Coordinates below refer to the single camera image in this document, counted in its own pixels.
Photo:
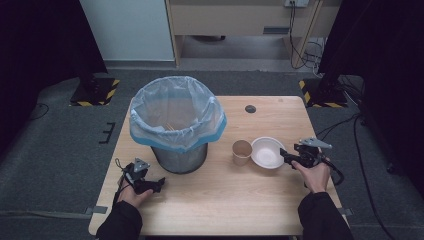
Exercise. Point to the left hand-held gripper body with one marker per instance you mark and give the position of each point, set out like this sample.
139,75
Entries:
138,176

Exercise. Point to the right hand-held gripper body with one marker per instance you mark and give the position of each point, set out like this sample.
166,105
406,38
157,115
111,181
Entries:
310,153

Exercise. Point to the grey table bracket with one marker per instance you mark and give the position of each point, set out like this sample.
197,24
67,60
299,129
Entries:
96,210
346,211

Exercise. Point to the grey table grommet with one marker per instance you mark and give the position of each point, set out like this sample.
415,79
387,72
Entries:
250,109

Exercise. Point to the translucent plastic trash bag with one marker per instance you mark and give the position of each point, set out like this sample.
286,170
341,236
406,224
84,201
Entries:
203,100

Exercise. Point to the grey power strip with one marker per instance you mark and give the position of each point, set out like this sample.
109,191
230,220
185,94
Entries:
296,2

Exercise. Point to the person's right hand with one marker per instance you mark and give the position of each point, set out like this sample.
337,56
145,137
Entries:
315,178

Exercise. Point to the wooden sticks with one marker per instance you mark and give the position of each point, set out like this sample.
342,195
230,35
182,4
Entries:
170,126

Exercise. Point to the black curtain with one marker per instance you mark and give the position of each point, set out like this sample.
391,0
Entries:
383,50
40,40

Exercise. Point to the black mesh trash can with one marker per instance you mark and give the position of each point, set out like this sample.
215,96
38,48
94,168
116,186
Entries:
180,161

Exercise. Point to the black striped stand base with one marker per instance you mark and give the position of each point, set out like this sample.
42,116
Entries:
95,91
325,95

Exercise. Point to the white bowl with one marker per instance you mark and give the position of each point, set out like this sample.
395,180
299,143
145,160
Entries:
266,153

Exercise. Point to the person's left hand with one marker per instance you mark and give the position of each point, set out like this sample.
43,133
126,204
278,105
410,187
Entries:
133,198

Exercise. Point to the light wooden desk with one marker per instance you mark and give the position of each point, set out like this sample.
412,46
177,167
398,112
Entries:
233,20

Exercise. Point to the brown paper cup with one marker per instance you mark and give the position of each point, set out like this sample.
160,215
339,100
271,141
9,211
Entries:
241,153

